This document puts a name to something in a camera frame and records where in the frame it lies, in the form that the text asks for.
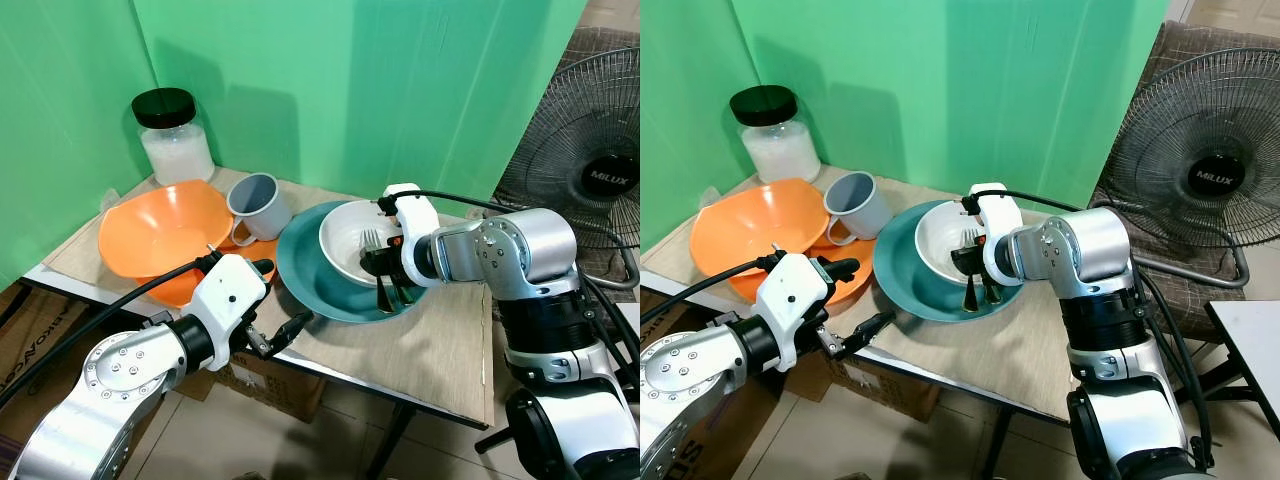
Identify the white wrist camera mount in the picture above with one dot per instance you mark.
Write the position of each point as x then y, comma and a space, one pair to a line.
795, 300
226, 295
1000, 222
415, 225

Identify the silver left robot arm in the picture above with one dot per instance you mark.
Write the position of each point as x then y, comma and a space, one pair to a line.
690, 372
110, 372

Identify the glass jar black lid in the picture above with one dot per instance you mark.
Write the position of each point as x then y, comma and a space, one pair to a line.
175, 145
775, 145

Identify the black table leg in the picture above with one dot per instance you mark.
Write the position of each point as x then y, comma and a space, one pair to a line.
392, 440
998, 450

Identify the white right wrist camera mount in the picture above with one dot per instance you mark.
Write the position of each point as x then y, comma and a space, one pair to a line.
1000, 222
415, 225

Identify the black standing fan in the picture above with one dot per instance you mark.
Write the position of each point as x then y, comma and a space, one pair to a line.
1190, 140
585, 150

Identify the grey mug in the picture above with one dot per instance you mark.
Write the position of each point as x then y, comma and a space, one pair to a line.
862, 202
262, 205

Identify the orange plate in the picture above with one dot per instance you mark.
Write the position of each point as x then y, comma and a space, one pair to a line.
180, 291
866, 250

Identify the white bowl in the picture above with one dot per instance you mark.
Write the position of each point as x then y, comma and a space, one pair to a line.
938, 238
345, 240

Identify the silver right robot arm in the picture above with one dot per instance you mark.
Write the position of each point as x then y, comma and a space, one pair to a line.
530, 260
1100, 260

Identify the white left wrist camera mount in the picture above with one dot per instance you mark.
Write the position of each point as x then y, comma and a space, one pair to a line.
795, 300
226, 295

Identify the small white table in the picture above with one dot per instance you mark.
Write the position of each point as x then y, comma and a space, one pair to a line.
1250, 340

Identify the orange bowl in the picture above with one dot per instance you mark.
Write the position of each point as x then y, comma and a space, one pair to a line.
755, 230
160, 232

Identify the green backdrop cloth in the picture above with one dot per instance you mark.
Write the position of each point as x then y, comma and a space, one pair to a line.
380, 90
980, 90

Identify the teal plate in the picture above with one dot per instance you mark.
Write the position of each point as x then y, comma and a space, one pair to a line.
310, 275
905, 275

